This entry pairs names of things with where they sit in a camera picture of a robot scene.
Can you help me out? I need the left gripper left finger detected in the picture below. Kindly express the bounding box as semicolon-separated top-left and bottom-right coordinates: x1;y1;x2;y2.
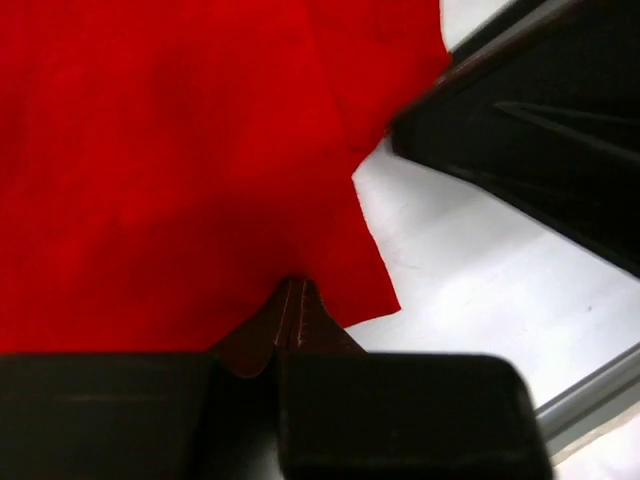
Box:
212;279;292;376

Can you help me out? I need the aluminium table rail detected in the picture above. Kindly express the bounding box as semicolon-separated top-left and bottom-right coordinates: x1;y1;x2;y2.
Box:
536;345;639;455

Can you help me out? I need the red t-shirt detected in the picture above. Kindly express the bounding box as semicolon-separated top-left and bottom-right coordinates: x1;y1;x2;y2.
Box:
1;1;449;353

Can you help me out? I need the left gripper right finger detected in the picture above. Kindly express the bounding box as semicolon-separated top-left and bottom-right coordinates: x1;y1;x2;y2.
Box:
289;279;363;354

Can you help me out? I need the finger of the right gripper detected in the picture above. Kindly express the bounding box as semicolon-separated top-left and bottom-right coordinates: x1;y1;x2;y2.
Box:
390;1;639;274

